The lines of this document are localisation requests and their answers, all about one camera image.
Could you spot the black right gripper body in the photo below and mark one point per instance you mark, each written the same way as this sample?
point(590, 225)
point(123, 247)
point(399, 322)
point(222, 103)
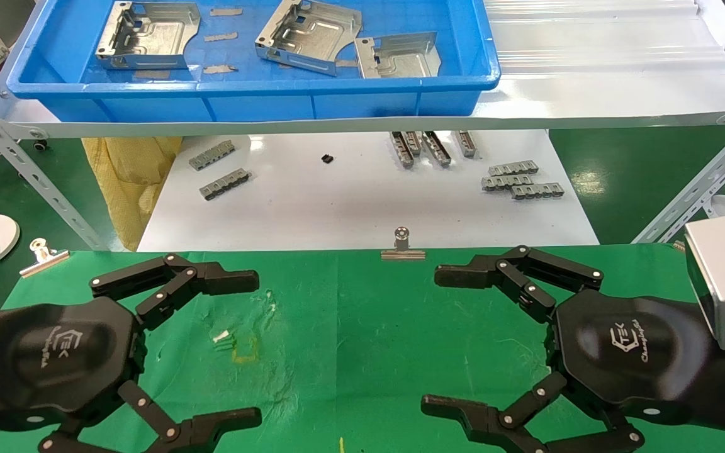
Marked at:
point(627, 346)

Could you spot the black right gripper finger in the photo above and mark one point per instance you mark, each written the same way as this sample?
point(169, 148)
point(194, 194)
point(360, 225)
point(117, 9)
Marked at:
point(476, 421)
point(469, 274)

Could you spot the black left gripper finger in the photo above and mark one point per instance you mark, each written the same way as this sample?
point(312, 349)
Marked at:
point(211, 428)
point(211, 277)

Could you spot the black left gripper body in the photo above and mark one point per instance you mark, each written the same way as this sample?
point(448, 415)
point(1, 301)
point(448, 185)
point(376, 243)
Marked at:
point(54, 358)

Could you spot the stamped sheet metal bracket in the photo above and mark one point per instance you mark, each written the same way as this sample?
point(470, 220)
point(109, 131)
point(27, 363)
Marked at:
point(161, 34)
point(312, 38)
point(406, 60)

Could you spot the small white screws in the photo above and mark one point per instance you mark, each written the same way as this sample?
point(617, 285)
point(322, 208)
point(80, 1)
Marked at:
point(221, 336)

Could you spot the yellow woven bag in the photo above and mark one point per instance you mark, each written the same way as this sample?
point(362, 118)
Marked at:
point(129, 182)

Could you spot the white flat board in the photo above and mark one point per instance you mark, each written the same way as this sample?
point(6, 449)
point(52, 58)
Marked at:
point(350, 201)

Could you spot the green table cloth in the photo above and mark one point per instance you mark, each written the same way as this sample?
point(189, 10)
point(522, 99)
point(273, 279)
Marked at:
point(350, 352)

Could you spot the blue plastic bin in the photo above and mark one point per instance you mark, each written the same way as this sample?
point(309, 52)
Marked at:
point(262, 104)

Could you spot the grey tape piece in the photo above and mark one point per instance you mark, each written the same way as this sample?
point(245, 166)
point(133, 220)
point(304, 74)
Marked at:
point(226, 11)
point(219, 69)
point(151, 74)
point(221, 37)

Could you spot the white metal rack shelf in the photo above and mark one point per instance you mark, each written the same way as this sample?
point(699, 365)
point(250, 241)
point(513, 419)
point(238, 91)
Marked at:
point(589, 94)

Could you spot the white corrugated plastic sheet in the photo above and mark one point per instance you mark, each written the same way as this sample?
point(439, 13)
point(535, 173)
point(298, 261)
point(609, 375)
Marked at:
point(601, 38)

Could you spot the grey notched metal rail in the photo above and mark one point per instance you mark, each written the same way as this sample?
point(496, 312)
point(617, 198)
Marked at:
point(211, 155)
point(437, 148)
point(513, 168)
point(466, 143)
point(506, 182)
point(401, 151)
point(539, 191)
point(224, 184)
point(414, 141)

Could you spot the white perforated rack post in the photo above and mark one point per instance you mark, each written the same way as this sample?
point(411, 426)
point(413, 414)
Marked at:
point(35, 182)
point(702, 182)

